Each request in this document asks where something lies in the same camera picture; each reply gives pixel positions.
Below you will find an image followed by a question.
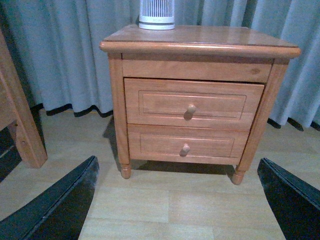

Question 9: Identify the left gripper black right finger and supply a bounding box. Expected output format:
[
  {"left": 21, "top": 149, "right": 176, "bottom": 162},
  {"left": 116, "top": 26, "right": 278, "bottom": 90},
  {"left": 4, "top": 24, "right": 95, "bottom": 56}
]
[{"left": 257, "top": 158, "right": 320, "bottom": 240}]

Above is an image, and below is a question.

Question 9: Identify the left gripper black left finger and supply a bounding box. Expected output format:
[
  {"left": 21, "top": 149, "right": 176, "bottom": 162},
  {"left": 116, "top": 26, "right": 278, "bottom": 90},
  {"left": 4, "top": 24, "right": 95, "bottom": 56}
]
[{"left": 0, "top": 156, "right": 100, "bottom": 240}]

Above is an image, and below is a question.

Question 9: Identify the drawer wooden knob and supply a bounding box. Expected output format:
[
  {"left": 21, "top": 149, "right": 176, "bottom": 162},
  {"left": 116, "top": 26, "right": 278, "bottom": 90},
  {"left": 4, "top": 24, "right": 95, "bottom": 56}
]
[
  {"left": 183, "top": 104, "right": 197, "bottom": 121},
  {"left": 179, "top": 143, "right": 191, "bottom": 157}
]

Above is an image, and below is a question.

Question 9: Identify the wooden nightstand cabinet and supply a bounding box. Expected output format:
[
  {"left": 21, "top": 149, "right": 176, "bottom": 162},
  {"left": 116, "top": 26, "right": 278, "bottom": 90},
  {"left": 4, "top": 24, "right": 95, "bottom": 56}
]
[{"left": 99, "top": 25, "right": 301, "bottom": 185}]

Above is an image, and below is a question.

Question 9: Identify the grey curtain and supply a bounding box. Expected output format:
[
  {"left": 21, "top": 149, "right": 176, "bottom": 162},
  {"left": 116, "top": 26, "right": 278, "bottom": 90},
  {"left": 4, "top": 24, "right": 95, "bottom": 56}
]
[{"left": 0, "top": 0, "right": 320, "bottom": 127}]

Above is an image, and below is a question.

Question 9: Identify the white cylindrical air purifier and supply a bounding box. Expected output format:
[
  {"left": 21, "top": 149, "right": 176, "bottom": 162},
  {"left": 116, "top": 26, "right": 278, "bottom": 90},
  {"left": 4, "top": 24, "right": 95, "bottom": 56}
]
[{"left": 138, "top": 0, "right": 175, "bottom": 31}]

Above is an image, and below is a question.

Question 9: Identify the wooden bed frame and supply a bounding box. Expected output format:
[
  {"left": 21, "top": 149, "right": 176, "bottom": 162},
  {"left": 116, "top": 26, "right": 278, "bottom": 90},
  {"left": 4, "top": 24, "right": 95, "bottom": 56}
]
[{"left": 0, "top": 33, "right": 48, "bottom": 168}]

